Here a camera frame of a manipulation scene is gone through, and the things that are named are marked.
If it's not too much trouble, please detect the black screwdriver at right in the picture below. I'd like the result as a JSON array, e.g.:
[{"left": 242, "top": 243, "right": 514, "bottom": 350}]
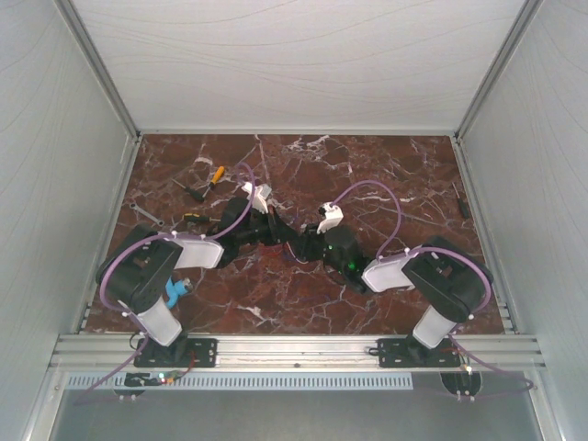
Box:
[{"left": 452, "top": 183, "right": 470, "bottom": 220}]

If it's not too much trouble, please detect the black handle screwdriver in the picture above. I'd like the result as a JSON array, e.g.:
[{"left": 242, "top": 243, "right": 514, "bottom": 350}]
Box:
[{"left": 172, "top": 179, "right": 205, "bottom": 202}]

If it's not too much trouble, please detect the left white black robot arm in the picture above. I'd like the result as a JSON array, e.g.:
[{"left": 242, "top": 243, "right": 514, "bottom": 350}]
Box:
[{"left": 96, "top": 197, "right": 298, "bottom": 366}]

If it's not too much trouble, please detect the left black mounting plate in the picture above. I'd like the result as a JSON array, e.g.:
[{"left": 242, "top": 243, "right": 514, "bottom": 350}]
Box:
[{"left": 133, "top": 336, "right": 218, "bottom": 368}]

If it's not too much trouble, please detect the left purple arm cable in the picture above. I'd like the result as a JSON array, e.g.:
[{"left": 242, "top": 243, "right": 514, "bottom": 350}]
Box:
[{"left": 73, "top": 161, "right": 256, "bottom": 408}]

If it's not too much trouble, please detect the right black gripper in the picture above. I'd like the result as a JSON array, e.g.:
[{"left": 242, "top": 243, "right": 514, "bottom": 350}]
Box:
[{"left": 289, "top": 221, "right": 346, "bottom": 277}]

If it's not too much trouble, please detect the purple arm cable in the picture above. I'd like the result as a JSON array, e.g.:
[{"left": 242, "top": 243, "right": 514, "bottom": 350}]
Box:
[
  {"left": 330, "top": 179, "right": 537, "bottom": 401},
  {"left": 73, "top": 161, "right": 256, "bottom": 408}
]

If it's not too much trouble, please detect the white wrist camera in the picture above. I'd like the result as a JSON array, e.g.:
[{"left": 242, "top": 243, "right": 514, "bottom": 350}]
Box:
[
  {"left": 317, "top": 202, "right": 344, "bottom": 234},
  {"left": 241, "top": 182, "right": 272, "bottom": 214}
]

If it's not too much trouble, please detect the blue plastic clamp tool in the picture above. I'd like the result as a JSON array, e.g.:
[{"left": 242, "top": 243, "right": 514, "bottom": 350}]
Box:
[{"left": 165, "top": 277, "right": 193, "bottom": 309}]

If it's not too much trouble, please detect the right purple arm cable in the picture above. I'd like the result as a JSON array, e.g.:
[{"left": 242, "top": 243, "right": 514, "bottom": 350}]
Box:
[{"left": 330, "top": 179, "right": 537, "bottom": 401}]

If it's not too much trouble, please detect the black mounting plate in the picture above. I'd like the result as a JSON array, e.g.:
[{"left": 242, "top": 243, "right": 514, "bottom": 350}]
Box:
[
  {"left": 133, "top": 336, "right": 218, "bottom": 368},
  {"left": 375, "top": 335, "right": 461, "bottom": 368}
]

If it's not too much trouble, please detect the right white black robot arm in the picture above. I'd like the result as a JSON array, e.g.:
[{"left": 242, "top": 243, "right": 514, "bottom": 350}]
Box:
[{"left": 288, "top": 225, "right": 493, "bottom": 366}]

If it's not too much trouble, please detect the yellow handle flat screwdriver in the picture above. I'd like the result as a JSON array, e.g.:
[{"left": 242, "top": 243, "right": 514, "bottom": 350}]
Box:
[{"left": 203, "top": 166, "right": 225, "bottom": 198}]

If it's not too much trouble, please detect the red wire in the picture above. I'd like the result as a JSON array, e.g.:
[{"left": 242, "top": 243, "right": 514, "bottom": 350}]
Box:
[{"left": 261, "top": 243, "right": 304, "bottom": 263}]

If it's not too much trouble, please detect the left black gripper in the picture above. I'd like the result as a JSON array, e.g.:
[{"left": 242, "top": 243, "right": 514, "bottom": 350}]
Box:
[{"left": 238, "top": 207, "right": 300, "bottom": 247}]

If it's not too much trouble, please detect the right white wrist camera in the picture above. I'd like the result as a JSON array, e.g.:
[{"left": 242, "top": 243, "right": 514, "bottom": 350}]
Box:
[{"left": 317, "top": 202, "right": 344, "bottom": 234}]

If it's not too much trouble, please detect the black yellow phillips screwdriver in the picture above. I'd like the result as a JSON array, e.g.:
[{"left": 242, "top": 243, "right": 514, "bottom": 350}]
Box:
[{"left": 183, "top": 213, "right": 220, "bottom": 224}]

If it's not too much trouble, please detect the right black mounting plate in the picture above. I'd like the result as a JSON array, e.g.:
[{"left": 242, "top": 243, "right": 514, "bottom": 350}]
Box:
[{"left": 375, "top": 335, "right": 461, "bottom": 368}]

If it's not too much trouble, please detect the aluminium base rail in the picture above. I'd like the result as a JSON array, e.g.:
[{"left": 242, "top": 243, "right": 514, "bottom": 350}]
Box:
[{"left": 49, "top": 334, "right": 546, "bottom": 372}]

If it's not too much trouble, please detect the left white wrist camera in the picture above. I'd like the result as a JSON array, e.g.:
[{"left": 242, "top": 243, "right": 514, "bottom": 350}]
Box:
[{"left": 241, "top": 182, "right": 272, "bottom": 214}]

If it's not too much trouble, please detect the silver ratchet wrench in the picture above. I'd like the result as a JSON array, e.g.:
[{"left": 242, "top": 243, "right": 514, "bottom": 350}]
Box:
[{"left": 130, "top": 203, "right": 164, "bottom": 227}]

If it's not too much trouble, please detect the grey slotted cable duct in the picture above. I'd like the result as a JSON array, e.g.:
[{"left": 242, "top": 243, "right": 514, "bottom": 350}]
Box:
[{"left": 66, "top": 372, "right": 414, "bottom": 391}]

